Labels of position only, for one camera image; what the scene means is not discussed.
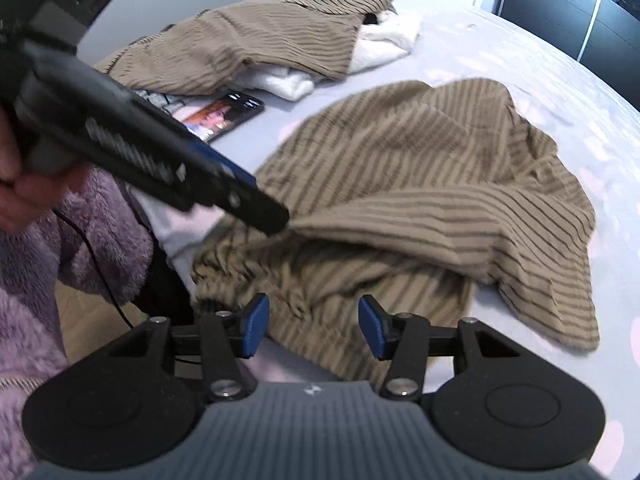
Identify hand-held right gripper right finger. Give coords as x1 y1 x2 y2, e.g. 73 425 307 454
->
358 294 524 402

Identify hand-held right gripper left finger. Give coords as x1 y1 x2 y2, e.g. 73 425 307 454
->
107 292 271 404

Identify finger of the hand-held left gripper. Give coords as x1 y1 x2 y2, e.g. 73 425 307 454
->
185 139 292 236

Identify tan striped pants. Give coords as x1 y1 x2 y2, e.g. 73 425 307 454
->
190 77 602 387

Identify person's left forearm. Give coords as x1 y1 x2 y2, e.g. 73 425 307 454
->
0 166 155 312

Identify person's left hand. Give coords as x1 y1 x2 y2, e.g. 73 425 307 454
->
0 106 92 234

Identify white cloth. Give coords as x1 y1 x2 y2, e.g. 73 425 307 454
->
127 182 229 274

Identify black smartphone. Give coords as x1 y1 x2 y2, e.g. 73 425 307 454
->
172 89 266 145

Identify patterned grey pouch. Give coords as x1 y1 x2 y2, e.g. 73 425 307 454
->
132 88 189 119

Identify black object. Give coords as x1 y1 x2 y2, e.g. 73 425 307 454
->
131 194 202 322

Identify tan striped shirt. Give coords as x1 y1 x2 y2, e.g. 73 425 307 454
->
92 0 399 97

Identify white garment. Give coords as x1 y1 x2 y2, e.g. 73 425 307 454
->
235 10 424 102

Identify purple fleece robe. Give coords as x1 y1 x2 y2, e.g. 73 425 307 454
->
0 284 72 480

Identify light blue bed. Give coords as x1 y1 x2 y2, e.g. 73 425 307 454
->
75 0 640 480

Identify dark wardrobe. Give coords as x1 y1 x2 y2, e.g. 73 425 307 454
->
492 0 640 112

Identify black cable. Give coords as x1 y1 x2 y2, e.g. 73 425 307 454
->
52 209 152 332

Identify white cable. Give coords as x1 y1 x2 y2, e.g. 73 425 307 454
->
577 0 610 64

